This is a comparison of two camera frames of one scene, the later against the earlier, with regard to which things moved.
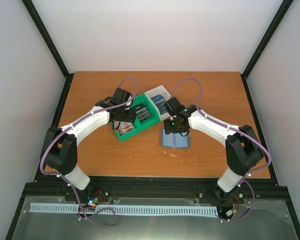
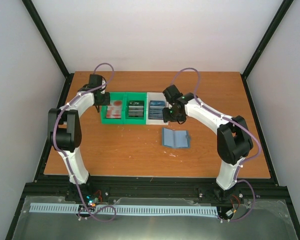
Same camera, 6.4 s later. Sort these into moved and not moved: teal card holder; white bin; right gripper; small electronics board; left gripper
Moved: white bin; left gripper; right gripper
Not moved: teal card holder; small electronics board
